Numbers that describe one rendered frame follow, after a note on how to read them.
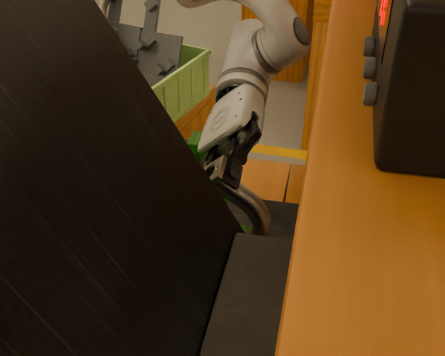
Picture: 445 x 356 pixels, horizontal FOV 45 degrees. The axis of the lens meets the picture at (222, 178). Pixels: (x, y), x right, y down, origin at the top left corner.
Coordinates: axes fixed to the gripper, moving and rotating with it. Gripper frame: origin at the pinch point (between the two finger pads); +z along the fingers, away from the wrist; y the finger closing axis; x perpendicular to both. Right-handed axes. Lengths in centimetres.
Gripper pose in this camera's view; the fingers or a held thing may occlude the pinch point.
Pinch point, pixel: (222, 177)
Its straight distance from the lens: 76.8
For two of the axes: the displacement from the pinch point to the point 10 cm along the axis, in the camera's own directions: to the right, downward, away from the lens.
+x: 7.5, 4.9, 4.4
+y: 6.4, -3.7, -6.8
